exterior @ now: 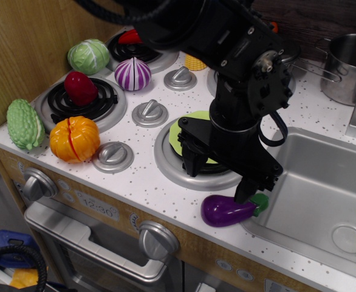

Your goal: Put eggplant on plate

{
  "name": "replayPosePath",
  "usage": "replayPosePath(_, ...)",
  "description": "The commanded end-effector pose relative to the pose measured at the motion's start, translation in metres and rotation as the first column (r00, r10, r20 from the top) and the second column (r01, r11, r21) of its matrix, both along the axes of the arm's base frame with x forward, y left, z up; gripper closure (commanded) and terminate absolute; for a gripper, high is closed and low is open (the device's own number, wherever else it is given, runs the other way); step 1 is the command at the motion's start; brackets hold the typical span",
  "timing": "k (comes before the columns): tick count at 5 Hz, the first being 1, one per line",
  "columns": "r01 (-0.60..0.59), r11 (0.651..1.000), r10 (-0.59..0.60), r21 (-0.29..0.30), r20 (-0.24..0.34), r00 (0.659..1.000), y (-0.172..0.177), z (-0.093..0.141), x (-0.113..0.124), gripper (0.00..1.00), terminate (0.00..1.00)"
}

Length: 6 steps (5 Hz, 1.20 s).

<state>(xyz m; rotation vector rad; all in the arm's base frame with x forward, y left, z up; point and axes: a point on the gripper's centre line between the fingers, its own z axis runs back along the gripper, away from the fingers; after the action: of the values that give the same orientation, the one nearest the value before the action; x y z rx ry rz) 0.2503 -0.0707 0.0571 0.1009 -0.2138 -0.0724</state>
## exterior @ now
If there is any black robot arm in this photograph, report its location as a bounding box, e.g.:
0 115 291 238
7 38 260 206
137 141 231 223
80 1 292 203

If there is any silver oven door handle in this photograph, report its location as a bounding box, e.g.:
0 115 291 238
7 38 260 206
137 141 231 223
24 202 172 285

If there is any silver oven knob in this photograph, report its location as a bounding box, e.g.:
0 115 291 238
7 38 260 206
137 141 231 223
22 167 59 202
139 220 180 261

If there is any silver burner ring front right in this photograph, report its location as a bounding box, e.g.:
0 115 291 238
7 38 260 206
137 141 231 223
153 116 245 192

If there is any green toy bitter melon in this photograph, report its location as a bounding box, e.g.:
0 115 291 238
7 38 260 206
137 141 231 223
7 99 46 150

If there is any silver toy sink basin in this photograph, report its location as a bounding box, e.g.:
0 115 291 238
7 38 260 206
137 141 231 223
243 127 356 277

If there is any yellow object bottom left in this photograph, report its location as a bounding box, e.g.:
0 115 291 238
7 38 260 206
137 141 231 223
10 268 38 289

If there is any silver stove knob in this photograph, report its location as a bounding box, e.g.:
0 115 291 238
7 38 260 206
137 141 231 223
92 142 134 173
132 99 169 128
163 66 197 91

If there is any purple toy eggplant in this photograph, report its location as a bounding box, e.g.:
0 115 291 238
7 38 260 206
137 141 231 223
200 193 269 228

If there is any silver stove knob back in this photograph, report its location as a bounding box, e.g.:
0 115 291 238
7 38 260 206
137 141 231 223
163 66 197 91

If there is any silver metal pot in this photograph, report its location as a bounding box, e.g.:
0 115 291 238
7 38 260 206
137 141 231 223
315 33 356 106

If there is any light green plate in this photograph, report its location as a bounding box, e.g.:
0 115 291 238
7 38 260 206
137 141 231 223
169 111 210 157

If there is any green toy cabbage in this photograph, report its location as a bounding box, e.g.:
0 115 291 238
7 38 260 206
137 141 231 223
67 39 110 75

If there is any black cable bottom left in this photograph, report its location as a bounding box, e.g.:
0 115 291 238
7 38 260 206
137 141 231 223
0 244 49 292

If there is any silver oven knob right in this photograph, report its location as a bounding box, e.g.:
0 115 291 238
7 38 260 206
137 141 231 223
139 220 180 261

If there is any silver oven knob left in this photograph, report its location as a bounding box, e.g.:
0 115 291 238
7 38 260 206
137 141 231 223
22 167 59 202

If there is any yellow toy corn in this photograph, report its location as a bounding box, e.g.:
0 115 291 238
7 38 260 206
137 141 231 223
185 54 207 71

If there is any silver stove knob middle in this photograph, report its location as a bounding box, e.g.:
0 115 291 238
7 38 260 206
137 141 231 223
132 99 169 128

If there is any red toy chili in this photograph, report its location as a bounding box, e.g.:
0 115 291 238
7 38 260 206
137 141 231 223
118 29 143 44

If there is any dark red toy pepper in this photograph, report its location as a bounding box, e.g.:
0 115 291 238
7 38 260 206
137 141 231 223
64 71 98 106

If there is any purple striped toy onion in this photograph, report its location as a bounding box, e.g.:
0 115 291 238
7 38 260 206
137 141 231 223
114 57 152 91

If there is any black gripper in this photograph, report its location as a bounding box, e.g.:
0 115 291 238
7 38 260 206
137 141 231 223
178 117 283 204

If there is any blue object bottom left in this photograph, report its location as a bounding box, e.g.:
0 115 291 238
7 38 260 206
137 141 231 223
0 230 39 268

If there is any silver stove knob front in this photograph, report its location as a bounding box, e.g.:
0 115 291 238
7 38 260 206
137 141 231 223
92 142 134 173

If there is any orange toy pumpkin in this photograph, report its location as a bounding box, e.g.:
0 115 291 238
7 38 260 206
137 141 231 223
50 116 100 163

